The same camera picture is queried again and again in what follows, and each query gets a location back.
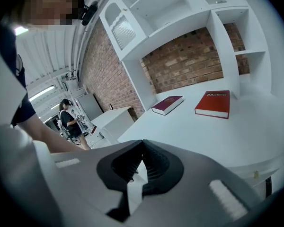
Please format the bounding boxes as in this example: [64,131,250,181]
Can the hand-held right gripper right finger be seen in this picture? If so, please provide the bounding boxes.
[130,140,263,227]

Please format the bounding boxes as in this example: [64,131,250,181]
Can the black head-worn camera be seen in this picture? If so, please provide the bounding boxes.
[81,1,99,26]

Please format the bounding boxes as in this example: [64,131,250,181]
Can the white cabinet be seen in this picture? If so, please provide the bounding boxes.
[91,106,135,144]

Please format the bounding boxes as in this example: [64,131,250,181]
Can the tall gray cabinet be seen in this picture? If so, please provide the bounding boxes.
[77,93,104,122]

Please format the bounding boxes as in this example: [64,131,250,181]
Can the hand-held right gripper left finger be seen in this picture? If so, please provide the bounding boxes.
[51,140,144,227]

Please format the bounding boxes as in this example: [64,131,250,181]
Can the person's dark shirt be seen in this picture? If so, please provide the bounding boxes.
[0,25,36,127]

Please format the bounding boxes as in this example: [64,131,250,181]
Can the white ceiling pipes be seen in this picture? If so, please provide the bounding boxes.
[67,64,80,79]

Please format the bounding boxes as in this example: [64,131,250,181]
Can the dark red book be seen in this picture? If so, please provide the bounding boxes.
[151,95,184,116]

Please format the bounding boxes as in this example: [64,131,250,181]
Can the white hutch shelf unit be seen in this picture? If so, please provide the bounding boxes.
[98,0,274,112]

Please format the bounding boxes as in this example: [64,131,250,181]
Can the person's head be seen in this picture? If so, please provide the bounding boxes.
[21,0,85,27]

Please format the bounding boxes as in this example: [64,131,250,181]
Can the ceiling light panels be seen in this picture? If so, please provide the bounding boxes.
[14,26,59,110]

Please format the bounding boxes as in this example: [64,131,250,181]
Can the bright red book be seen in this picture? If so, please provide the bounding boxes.
[194,90,231,120]

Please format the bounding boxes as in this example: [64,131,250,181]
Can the person's left forearm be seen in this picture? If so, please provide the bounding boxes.
[18,112,92,155]

